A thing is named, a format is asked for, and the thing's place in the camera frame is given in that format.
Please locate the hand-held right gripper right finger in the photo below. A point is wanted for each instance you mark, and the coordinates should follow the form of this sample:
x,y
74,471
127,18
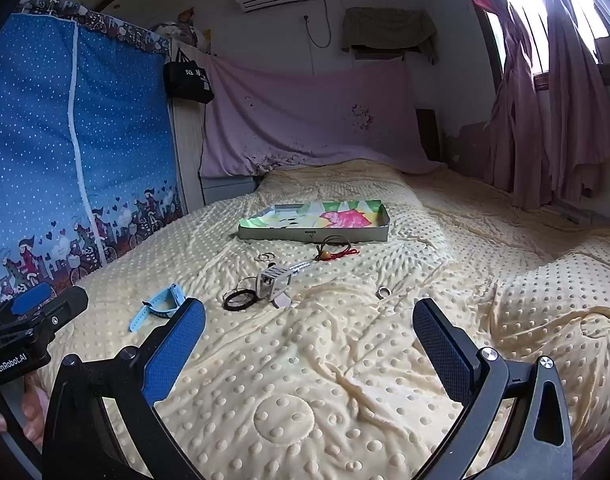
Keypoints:
x,y
440,347

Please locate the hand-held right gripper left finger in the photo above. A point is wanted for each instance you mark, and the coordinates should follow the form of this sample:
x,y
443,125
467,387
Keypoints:
x,y
177,350

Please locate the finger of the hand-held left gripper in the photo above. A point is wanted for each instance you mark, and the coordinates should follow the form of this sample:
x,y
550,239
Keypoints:
x,y
65,306
30,299

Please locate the light blue wristwatch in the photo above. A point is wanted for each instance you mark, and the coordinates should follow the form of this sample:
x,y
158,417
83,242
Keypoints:
x,y
160,302

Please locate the grey plastic hair clip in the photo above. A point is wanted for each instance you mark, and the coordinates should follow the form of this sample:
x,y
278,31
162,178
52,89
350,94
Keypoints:
x,y
271,280

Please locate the colourful painted metal tray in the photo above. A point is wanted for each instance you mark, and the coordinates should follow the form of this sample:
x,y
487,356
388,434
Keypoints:
x,y
315,217

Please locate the person's left hand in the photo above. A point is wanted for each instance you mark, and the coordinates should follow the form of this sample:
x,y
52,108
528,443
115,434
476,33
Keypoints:
x,y
35,415

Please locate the yellow dotted blanket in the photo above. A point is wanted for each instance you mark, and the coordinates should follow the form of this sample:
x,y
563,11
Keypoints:
x,y
335,360

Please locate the blue printed fabric wardrobe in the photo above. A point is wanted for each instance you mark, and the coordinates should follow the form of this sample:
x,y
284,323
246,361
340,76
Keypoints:
x,y
45,135

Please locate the grey bed headboard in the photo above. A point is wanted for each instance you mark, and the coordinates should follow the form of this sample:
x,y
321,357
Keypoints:
x,y
227,190

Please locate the beige wooden cabinet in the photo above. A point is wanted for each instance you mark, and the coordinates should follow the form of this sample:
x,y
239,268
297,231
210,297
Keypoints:
x,y
187,160

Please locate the brown wooden board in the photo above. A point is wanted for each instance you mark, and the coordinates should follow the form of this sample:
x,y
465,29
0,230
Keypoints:
x,y
429,132

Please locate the black tote bag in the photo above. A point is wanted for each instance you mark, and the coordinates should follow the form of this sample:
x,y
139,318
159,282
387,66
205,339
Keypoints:
x,y
187,77

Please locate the pink curtain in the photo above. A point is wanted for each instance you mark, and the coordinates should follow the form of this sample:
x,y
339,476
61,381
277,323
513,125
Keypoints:
x,y
550,110

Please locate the pink hanging sheet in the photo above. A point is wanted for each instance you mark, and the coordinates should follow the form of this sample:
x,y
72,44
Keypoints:
x,y
305,115

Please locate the bundle of stuffed bags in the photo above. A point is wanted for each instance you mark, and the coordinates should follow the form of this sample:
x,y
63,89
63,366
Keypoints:
x,y
182,35

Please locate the olive green cloth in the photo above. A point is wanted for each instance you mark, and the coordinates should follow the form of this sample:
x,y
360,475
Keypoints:
x,y
385,27

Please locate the window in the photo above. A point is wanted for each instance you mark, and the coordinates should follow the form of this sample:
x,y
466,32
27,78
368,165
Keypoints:
x,y
590,5

